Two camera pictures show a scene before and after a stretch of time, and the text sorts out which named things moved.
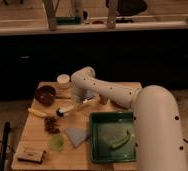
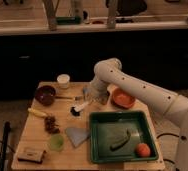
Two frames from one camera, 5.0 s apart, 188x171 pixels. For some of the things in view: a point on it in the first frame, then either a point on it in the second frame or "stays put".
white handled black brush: [60, 112] → [75, 110]
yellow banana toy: [37, 113] stays put
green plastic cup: [57, 142] stays put
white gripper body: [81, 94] → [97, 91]
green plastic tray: [112, 137] stays put
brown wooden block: [30, 154] stays put
